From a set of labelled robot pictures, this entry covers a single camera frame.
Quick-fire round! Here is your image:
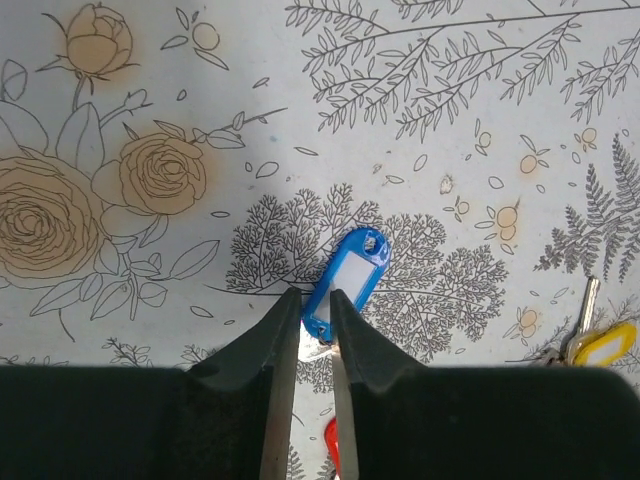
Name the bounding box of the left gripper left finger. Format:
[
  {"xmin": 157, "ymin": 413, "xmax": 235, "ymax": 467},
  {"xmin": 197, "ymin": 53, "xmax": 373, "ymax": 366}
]
[{"xmin": 1, "ymin": 288, "xmax": 302, "ymax": 479}]

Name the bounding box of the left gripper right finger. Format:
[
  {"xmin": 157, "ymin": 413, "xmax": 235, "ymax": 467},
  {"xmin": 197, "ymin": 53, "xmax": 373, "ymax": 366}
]
[{"xmin": 330, "ymin": 290, "xmax": 639, "ymax": 479}]

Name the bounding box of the blue key tag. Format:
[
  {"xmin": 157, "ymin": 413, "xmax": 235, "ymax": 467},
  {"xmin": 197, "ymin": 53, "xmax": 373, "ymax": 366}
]
[{"xmin": 302, "ymin": 227, "xmax": 391, "ymax": 343}]

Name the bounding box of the red key tag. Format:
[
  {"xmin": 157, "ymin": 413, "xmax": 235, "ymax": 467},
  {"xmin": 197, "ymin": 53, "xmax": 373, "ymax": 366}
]
[{"xmin": 324, "ymin": 418, "xmax": 340, "ymax": 477}]

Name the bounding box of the loose yellow key tag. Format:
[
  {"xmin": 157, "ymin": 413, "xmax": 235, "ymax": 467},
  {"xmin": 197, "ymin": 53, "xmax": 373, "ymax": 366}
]
[{"xmin": 571, "ymin": 323, "xmax": 637, "ymax": 367}]

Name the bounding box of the floral table mat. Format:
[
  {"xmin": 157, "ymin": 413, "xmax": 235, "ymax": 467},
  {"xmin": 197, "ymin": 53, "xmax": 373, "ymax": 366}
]
[{"xmin": 1, "ymin": 1, "xmax": 639, "ymax": 479}]

